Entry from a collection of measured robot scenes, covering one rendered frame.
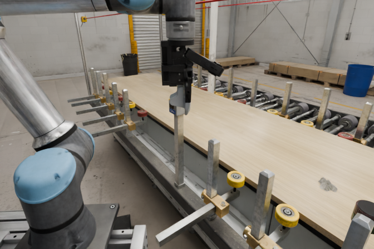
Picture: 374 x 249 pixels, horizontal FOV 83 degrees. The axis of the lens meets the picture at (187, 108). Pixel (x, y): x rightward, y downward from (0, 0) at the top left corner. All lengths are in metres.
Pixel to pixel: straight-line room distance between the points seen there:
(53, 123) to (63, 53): 7.38
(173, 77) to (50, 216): 0.42
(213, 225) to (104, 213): 0.55
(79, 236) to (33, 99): 0.35
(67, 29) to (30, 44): 1.12
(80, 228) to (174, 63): 0.47
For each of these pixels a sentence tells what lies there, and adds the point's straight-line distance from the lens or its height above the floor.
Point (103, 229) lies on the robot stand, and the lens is 0.69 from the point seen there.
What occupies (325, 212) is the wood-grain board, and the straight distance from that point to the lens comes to 1.02.
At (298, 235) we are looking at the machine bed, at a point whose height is 0.74.
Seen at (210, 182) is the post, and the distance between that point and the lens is 0.99.
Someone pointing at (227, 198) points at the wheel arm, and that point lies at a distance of 1.06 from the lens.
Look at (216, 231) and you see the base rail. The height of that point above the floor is 0.70.
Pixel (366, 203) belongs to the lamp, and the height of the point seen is 1.14.
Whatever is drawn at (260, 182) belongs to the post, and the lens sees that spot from 0.77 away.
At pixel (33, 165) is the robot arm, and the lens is 0.58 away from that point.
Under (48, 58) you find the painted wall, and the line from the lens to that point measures 8.00.
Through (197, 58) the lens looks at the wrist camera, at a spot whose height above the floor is 1.47.
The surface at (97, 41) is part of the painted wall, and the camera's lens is 8.11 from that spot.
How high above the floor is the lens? 1.55
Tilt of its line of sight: 21 degrees down
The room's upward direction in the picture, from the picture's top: straight up
